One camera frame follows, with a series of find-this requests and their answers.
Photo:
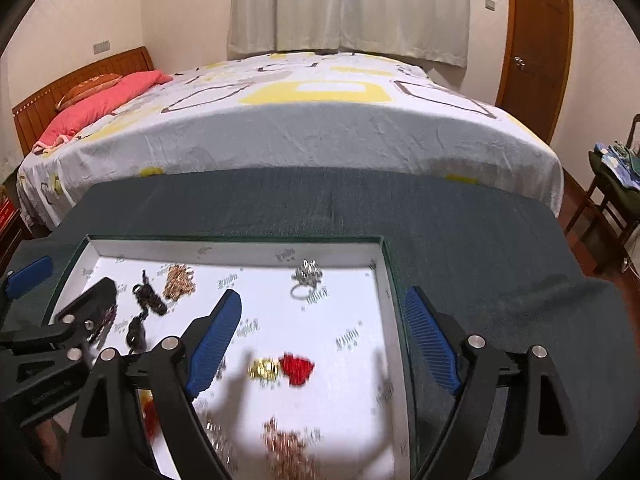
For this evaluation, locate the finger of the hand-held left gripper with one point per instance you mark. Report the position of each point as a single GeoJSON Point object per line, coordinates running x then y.
{"type": "Point", "coordinates": [30, 275]}
{"type": "Point", "coordinates": [95, 300]}

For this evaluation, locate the green cloth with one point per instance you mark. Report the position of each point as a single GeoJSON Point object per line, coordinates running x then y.
{"type": "Point", "coordinates": [612, 185]}

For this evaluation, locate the wooden headboard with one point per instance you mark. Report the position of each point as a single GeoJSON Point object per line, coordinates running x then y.
{"type": "Point", "coordinates": [45, 95]}

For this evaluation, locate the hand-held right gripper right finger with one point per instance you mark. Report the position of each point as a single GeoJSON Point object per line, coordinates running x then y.
{"type": "Point", "coordinates": [432, 345]}

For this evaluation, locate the wooden chair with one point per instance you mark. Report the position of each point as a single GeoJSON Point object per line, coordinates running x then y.
{"type": "Point", "coordinates": [600, 210]}

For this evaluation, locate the pink pillow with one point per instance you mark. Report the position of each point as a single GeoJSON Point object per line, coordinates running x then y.
{"type": "Point", "coordinates": [100, 105]}

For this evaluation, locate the silver brooch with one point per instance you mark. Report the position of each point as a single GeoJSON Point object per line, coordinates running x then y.
{"type": "Point", "coordinates": [219, 435]}

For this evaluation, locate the wall switch beside headboard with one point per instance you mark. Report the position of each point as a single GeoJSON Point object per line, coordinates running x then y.
{"type": "Point", "coordinates": [101, 47]}

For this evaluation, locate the red knot gold charm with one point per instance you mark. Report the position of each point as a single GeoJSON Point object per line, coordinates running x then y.
{"type": "Point", "coordinates": [295, 370]}

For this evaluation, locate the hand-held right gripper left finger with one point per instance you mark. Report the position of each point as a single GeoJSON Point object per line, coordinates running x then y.
{"type": "Point", "coordinates": [212, 345]}

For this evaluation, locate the blue patterned cloth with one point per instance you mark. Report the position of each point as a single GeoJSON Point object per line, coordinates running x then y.
{"type": "Point", "coordinates": [617, 157]}

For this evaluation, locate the green jewelry box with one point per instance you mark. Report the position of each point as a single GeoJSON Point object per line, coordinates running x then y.
{"type": "Point", "coordinates": [280, 320]}

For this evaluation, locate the orange pillow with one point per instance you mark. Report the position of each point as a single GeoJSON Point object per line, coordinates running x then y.
{"type": "Point", "coordinates": [87, 89]}

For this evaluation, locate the white curtain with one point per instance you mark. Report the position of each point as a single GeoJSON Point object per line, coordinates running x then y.
{"type": "Point", "coordinates": [350, 5]}

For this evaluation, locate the wooden nightstand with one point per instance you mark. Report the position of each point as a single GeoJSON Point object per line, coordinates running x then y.
{"type": "Point", "coordinates": [12, 245]}

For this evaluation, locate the silver flower charm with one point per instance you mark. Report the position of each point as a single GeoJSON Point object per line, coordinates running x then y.
{"type": "Point", "coordinates": [306, 272]}

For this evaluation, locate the wooden door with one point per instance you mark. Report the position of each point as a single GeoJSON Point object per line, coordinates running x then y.
{"type": "Point", "coordinates": [537, 35]}

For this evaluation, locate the bed with patterned sheet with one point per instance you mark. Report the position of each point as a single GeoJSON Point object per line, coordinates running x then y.
{"type": "Point", "coordinates": [325, 130]}

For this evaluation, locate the red box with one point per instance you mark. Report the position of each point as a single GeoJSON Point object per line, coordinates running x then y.
{"type": "Point", "coordinates": [7, 215]}

